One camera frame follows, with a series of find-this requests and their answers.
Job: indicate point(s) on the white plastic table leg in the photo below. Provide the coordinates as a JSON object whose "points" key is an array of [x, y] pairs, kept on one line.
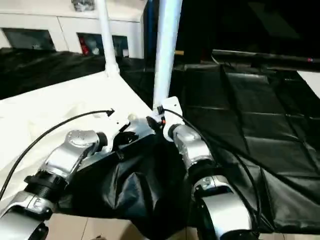
{"points": [[107, 40], [166, 55]]}

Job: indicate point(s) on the white plastic table top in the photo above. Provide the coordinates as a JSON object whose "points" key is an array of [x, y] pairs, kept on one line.
{"points": [[50, 110]]}

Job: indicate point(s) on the small yellow tag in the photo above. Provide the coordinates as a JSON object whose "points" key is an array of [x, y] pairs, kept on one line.
{"points": [[179, 52]]}

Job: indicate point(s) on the black plastic mat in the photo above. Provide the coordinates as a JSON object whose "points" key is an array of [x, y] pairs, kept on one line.
{"points": [[260, 125]]}

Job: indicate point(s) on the red bottle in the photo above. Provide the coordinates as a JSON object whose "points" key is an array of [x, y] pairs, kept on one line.
{"points": [[84, 49]]}

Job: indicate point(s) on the black bar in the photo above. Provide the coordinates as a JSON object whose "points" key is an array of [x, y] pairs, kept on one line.
{"points": [[270, 56]]}

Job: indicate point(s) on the dark bundle on cabinet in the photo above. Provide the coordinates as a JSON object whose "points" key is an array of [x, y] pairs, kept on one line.
{"points": [[83, 4]]}

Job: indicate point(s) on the white cabinet with glass doors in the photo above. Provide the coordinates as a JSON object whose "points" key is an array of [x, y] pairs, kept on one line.
{"points": [[40, 25]]}

